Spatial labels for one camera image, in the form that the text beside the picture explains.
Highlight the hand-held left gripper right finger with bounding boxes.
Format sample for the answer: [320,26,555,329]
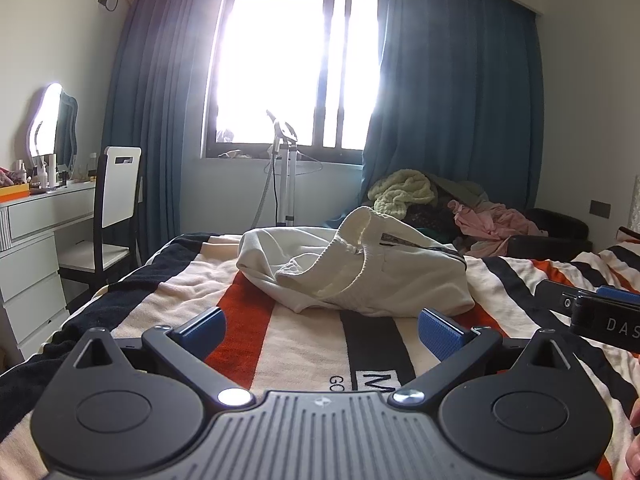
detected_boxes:
[390,308,581,408]

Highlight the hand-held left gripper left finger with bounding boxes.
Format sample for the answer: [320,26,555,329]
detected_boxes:
[72,306,253,411]

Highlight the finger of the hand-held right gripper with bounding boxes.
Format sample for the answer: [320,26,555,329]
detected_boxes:
[534,280,601,318]
[596,285,640,307]

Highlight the white garment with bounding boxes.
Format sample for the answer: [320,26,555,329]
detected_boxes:
[236,205,476,318]

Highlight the person's right forearm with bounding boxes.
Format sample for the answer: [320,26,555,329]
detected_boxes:
[629,400,640,480]

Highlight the dark clothes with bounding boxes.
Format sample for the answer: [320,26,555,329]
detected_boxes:
[400,172,490,242]

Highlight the striped blanket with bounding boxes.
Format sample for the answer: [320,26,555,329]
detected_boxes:
[0,227,640,480]

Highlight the black sofa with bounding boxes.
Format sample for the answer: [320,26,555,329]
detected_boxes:
[507,207,594,261]

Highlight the green knit blanket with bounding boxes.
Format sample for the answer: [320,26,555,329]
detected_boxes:
[367,169,439,221]

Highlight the white and black chair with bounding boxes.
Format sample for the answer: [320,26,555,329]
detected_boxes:
[57,146,144,311]

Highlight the garment steamer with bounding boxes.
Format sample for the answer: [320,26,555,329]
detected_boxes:
[250,109,322,231]

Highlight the white dresser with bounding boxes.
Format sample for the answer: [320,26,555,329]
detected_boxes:
[0,180,98,361]

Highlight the blue curtain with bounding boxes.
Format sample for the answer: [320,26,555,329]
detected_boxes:
[102,0,231,261]
[361,0,546,241]

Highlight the wavy lit mirror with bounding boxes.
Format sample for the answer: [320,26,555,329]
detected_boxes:
[25,82,80,167]

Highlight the window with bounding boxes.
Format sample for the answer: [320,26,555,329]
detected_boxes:
[202,0,382,162]

